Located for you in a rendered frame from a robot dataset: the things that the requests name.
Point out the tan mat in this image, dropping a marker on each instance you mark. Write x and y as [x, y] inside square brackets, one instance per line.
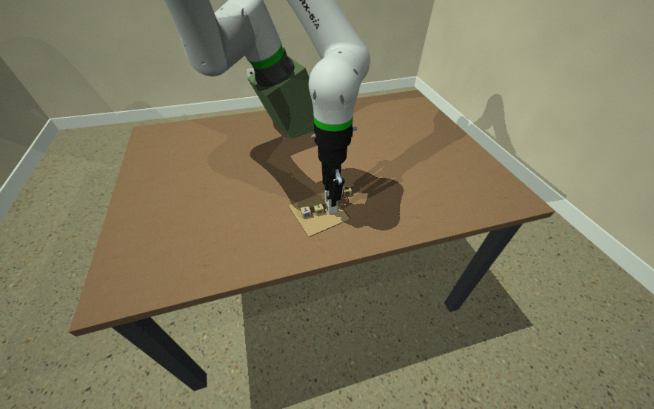
[316, 224]

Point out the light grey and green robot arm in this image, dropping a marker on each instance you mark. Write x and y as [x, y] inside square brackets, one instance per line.
[245, 27]

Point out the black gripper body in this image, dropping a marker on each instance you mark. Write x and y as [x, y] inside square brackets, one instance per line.
[333, 159]

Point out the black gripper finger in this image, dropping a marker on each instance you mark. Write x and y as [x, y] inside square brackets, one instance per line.
[325, 181]
[335, 190]

